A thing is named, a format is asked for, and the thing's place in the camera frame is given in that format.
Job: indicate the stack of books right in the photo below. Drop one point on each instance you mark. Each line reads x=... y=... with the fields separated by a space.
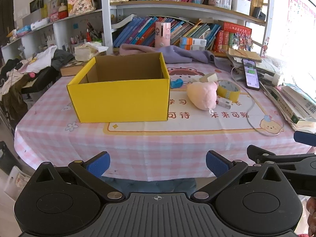
x=297 y=117

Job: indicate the pink plush pig toy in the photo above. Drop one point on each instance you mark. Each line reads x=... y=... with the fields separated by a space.
x=203 y=94

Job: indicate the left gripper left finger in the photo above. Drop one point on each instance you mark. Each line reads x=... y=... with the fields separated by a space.
x=88 y=174

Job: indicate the blue wrapper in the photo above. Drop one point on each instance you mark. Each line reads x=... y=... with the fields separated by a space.
x=178 y=83

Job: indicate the orange blue white boxes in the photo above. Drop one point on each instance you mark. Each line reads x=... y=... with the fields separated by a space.
x=192 y=43

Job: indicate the pink checkered tablecloth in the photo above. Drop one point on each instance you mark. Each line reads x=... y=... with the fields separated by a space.
x=155 y=150

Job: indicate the wooden chessboard box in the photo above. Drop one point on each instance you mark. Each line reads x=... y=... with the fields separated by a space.
x=72 y=68

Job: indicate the yellow cardboard box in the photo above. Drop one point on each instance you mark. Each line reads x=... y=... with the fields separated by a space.
x=130 y=88

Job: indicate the white bookshelf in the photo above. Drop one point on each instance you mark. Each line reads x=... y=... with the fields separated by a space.
x=135 y=23

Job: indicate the black smartphone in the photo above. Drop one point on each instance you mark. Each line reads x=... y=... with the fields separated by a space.
x=251 y=75

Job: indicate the small white card box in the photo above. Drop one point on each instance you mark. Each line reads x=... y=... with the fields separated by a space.
x=223 y=102

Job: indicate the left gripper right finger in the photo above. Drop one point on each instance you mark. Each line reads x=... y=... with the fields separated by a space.
x=227 y=174

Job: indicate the beige foam block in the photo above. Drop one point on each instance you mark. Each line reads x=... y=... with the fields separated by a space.
x=211 y=77

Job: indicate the brown paper envelope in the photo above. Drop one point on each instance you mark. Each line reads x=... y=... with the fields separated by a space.
x=243 y=54

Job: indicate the purple pink cloth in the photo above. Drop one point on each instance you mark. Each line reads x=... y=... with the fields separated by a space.
x=176 y=55

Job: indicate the yellow tape roll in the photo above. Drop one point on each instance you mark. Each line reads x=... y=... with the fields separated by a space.
x=228 y=90

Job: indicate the red book set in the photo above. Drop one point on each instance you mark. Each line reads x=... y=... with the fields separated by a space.
x=232 y=36

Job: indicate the pink cylindrical container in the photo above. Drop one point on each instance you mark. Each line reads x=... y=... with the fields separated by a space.
x=162 y=34

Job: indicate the white adapter on books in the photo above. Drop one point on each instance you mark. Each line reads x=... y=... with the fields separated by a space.
x=272 y=79

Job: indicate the pile of clothes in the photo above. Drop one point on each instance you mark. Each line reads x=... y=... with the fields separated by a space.
x=16 y=73

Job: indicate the white tissue bag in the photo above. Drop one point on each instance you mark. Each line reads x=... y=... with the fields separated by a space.
x=88 y=50

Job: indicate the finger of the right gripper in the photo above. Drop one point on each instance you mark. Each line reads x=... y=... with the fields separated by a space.
x=305 y=138
x=269 y=156

